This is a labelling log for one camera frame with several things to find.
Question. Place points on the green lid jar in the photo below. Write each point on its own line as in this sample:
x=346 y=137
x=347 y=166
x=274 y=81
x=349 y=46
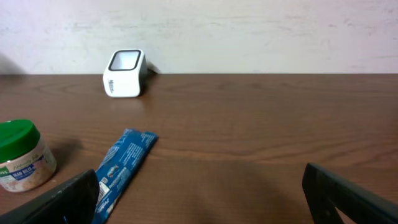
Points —
x=26 y=160

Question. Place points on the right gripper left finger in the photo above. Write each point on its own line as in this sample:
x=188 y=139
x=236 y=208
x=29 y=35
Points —
x=73 y=201

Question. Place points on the white barcode scanner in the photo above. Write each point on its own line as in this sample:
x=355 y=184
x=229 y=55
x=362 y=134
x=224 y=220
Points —
x=125 y=74

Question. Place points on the blue snack bar wrapper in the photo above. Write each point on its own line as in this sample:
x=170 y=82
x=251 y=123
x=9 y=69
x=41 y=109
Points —
x=118 y=168

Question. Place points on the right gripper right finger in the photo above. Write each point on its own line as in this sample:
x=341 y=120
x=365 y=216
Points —
x=328 y=193

